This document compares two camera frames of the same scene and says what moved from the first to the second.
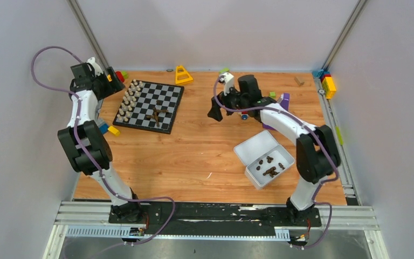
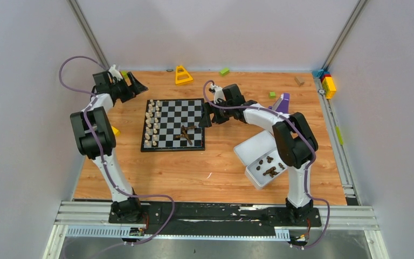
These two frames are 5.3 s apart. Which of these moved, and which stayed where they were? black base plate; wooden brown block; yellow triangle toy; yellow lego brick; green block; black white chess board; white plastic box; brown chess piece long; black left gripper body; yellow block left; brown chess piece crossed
Moved: brown chess piece crossed; black white chess board; black left gripper body; brown chess piece long
Stayed: black base plate; yellow lego brick; wooden brown block; green block; yellow triangle toy; yellow block left; white plastic box
